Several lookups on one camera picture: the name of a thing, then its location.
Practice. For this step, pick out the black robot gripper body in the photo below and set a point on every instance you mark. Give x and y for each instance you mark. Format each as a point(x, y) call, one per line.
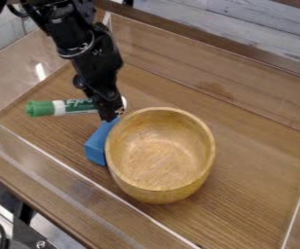
point(84, 41)

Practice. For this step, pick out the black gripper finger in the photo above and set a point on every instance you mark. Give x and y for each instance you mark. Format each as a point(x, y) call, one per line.
point(80, 84)
point(109, 108)

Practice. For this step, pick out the green Expo marker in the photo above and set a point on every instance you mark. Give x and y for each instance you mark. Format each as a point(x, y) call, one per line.
point(61, 107)

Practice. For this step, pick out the brown wooden bowl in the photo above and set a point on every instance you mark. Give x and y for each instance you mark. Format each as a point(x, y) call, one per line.
point(161, 151)

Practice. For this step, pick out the blue foam block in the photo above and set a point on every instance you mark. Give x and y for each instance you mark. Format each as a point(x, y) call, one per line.
point(96, 143)

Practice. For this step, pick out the black metal stand base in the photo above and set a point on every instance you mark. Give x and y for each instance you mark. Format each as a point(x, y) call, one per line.
point(28, 238)

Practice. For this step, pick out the clear acrylic corner bracket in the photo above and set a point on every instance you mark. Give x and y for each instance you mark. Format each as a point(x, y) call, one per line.
point(108, 20)

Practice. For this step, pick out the clear acrylic tray wall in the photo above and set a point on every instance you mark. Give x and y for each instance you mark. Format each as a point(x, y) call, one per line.
point(97, 217)

